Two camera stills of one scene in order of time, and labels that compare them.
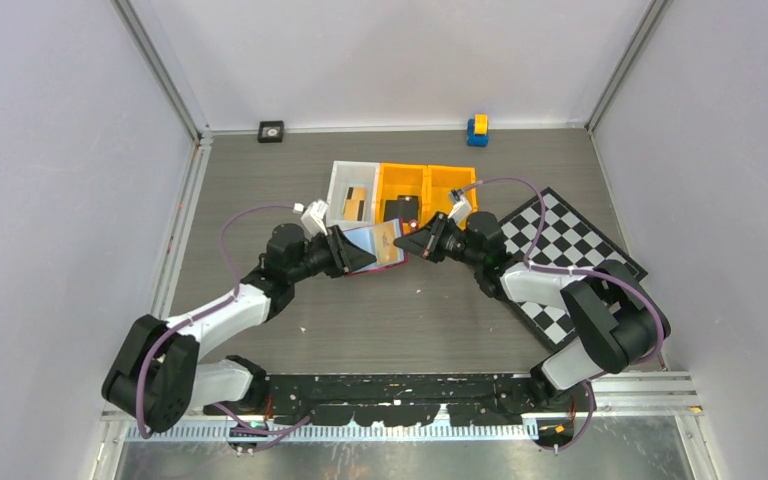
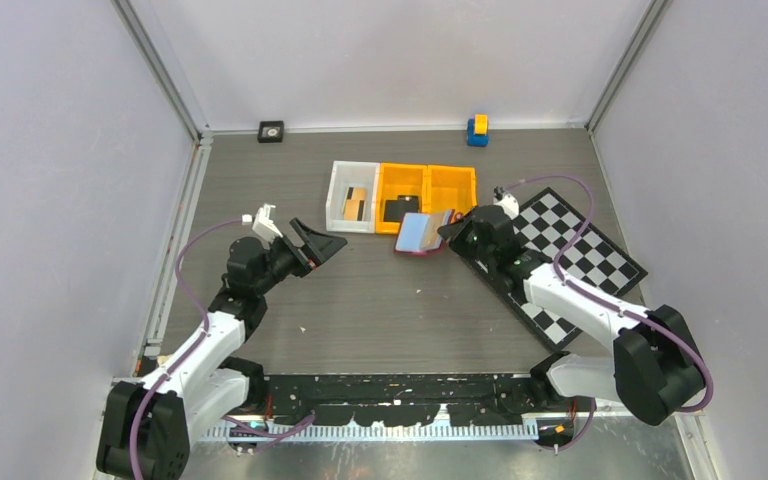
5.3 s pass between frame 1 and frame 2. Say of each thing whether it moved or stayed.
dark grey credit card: stayed
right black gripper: moved
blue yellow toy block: stayed
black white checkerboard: stayed
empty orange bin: stayed
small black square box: stayed
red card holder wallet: moved
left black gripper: moved
